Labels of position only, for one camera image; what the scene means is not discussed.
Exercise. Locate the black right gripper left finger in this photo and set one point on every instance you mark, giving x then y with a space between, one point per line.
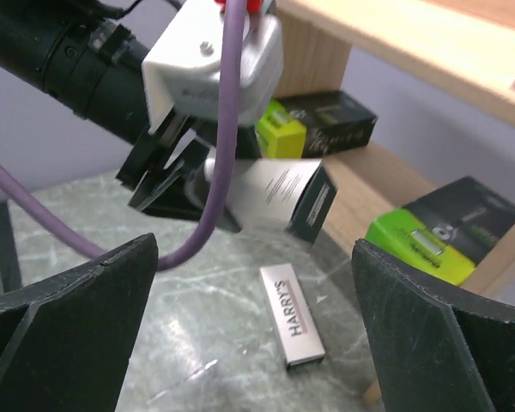
66 341

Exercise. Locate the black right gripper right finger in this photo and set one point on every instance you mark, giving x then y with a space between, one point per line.
435 346

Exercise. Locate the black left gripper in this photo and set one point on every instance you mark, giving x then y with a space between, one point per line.
164 168

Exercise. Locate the black green razor box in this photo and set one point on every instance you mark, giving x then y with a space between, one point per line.
447 232
314 125

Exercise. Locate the white Harry's labelled razor box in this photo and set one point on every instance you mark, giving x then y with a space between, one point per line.
296 332

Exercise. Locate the light wooden two-tier shelf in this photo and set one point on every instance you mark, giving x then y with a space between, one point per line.
441 82

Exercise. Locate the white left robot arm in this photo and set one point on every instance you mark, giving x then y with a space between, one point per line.
77 53

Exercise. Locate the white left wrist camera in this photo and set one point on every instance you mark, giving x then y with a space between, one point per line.
182 70

